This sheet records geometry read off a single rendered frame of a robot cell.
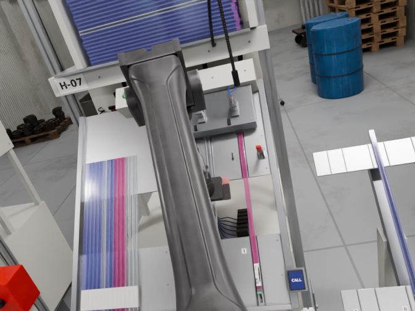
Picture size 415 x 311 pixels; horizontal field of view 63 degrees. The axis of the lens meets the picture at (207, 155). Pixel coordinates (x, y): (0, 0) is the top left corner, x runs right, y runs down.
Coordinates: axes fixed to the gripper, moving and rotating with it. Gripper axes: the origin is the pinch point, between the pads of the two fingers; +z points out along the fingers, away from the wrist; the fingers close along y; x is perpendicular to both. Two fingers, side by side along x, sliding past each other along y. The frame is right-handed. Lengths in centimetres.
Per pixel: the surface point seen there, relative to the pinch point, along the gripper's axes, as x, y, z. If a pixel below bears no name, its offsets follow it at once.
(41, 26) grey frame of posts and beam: -62, 49, -23
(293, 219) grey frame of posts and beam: 6, -23, 44
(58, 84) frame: -45, 50, -12
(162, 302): 30.2, 18.3, -0.4
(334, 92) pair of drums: -160, -92, 286
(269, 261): 21.5, -14.8, -0.2
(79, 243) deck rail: 10.2, 46.9, -0.6
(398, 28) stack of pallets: -298, -222, 399
